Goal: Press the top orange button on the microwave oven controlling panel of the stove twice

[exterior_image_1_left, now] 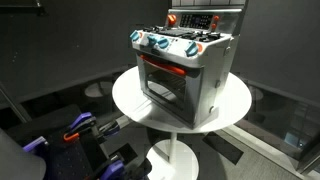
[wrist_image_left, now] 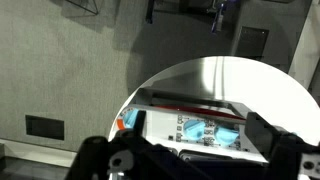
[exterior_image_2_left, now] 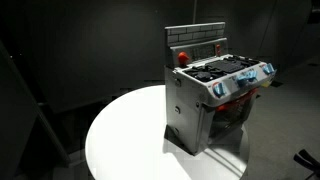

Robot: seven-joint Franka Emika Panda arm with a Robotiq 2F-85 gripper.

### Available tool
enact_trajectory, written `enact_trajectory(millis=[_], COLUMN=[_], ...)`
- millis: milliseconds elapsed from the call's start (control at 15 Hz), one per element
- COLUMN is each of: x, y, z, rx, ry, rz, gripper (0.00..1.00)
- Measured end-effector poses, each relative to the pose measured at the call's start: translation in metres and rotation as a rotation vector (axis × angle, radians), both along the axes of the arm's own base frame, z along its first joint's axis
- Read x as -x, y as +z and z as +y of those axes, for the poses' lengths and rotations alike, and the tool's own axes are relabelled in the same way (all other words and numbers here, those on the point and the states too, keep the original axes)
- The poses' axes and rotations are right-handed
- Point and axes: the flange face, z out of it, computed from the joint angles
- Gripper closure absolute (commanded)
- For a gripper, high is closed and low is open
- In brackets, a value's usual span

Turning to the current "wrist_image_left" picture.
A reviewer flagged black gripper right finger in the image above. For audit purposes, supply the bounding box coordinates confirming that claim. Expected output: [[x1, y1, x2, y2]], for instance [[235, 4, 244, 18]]
[[244, 111, 285, 158]]

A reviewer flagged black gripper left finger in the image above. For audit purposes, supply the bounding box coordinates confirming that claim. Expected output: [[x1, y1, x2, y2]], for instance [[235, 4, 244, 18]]
[[132, 109, 148, 138]]

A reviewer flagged white toy kitchen stove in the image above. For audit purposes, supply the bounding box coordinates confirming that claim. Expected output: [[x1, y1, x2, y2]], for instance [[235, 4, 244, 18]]
[[114, 87, 268, 164]]

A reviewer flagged dark floor hatch plate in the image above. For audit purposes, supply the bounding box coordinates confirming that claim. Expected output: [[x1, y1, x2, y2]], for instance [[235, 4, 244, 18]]
[[235, 25, 270, 61]]

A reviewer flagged black floor outlet plate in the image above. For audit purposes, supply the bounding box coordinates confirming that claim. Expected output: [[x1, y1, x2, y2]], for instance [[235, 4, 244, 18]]
[[25, 114, 65, 141]]

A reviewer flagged black vertical pole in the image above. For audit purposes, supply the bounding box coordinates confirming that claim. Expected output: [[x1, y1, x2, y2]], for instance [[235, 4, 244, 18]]
[[145, 0, 156, 25]]

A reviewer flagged blue stove knob orange ring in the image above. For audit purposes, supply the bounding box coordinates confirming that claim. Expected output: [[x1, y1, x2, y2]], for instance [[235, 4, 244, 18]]
[[116, 108, 140, 131]]

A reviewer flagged white post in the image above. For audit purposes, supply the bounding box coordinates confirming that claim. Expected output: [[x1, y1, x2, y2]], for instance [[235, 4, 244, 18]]
[[287, 0, 320, 90]]

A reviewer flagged blue handled tool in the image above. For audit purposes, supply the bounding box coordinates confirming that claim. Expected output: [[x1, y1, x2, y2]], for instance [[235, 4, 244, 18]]
[[210, 2, 225, 34]]

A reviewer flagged black wire frame stand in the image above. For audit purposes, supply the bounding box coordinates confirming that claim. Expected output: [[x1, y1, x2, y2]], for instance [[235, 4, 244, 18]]
[[64, 0, 100, 16]]

